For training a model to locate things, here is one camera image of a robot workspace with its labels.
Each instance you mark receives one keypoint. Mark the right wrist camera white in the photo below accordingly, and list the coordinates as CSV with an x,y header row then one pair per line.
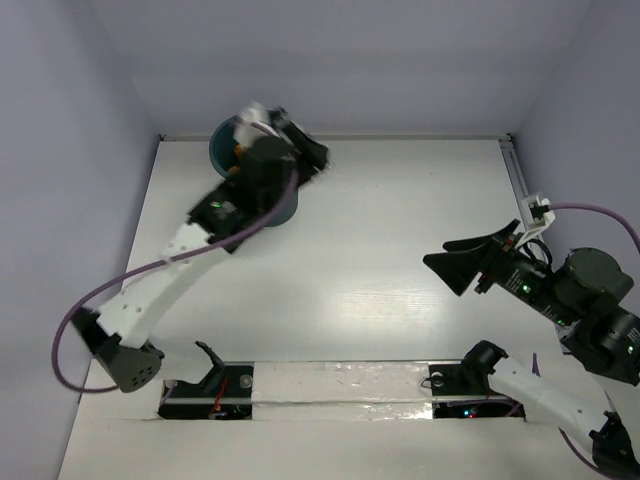
x,y
537,217

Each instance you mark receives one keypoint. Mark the aluminium rail right edge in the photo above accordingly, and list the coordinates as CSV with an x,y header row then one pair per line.
x,y
513,168

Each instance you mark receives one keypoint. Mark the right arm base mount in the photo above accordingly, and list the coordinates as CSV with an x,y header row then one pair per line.
x,y
462,388

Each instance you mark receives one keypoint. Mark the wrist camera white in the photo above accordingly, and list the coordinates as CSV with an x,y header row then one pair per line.
x,y
251,124
537,217

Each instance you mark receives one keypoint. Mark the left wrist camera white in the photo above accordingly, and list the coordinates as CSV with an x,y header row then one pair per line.
x,y
251,124

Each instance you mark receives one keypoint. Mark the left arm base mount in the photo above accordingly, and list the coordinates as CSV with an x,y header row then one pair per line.
x,y
224,392

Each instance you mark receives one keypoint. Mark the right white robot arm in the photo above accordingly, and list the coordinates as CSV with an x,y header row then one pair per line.
x,y
583,297

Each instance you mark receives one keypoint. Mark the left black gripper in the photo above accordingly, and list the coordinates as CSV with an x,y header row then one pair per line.
x,y
304,145

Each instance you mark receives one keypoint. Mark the silver foil tape strip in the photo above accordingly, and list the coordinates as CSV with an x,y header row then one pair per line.
x,y
340,391

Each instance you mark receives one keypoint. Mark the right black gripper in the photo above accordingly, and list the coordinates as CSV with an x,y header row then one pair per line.
x,y
457,266

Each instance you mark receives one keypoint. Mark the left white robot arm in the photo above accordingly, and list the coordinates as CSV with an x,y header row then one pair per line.
x,y
118,332

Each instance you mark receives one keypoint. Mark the dark green plastic bin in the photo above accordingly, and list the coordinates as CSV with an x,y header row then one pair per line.
x,y
222,154

